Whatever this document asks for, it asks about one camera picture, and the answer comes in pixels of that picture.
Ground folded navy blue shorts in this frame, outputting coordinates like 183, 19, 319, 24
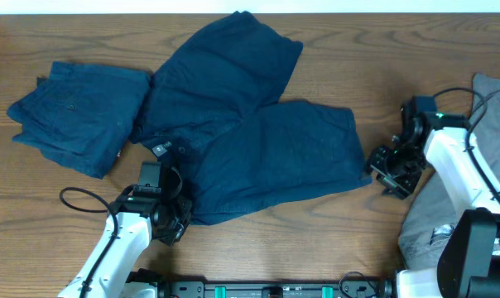
7, 61, 150, 179

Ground grey shorts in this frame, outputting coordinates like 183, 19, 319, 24
398, 74, 500, 270

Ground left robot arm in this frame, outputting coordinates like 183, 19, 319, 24
58, 161, 192, 298

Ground navy blue shorts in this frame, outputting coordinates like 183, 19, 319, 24
7, 61, 150, 179
130, 12, 371, 225

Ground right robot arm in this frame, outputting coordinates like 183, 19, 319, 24
365, 96, 500, 297

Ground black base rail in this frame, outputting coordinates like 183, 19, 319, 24
125, 280, 400, 298

